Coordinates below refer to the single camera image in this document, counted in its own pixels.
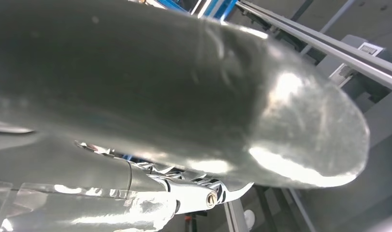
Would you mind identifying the grey ceiling pipe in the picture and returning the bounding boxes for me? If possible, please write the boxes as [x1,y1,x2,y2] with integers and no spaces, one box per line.
[300,0,357,57]

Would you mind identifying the blue metal shelf rack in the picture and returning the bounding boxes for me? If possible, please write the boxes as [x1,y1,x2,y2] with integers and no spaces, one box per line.
[157,0,238,20]

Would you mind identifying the grey ceiling rail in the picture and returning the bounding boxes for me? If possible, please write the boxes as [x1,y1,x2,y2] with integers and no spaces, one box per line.
[235,0,392,93]

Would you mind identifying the grey ceiling air conditioner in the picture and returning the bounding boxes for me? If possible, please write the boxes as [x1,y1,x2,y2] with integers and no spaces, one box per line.
[316,34,392,106]

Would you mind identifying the grey ceiling cable tray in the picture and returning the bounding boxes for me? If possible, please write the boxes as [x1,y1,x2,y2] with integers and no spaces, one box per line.
[223,195,249,232]

